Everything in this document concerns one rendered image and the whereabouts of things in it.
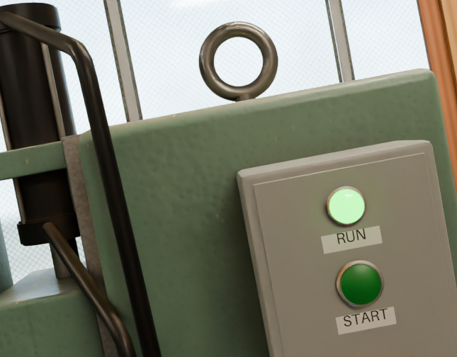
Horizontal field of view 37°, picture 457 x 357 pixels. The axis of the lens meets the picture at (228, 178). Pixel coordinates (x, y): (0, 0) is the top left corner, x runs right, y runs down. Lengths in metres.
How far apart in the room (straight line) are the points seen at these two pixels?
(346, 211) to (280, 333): 0.07
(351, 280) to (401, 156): 0.07
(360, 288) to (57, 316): 0.21
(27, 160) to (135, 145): 0.11
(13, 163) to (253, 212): 0.21
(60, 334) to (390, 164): 0.24
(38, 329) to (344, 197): 0.23
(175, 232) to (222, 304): 0.05
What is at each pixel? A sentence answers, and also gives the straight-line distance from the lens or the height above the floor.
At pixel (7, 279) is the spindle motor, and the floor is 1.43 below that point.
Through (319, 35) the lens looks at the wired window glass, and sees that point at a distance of 1.99.
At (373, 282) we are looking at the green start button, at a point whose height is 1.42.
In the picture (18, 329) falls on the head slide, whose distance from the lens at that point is 0.47.
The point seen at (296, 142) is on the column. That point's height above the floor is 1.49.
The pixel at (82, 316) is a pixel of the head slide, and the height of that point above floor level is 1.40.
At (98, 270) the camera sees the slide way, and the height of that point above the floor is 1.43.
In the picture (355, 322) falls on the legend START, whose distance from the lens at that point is 0.36.
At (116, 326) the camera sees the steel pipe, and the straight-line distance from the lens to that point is 0.40.
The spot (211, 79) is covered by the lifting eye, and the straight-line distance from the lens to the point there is 0.51.
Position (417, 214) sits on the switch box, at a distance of 0.35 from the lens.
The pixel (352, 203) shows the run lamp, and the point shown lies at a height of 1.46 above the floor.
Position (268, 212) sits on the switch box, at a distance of 0.34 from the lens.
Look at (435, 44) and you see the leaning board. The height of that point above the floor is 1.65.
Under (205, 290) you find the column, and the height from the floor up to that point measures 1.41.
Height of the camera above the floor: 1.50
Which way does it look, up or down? 3 degrees down
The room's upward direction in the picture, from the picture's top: 11 degrees counter-clockwise
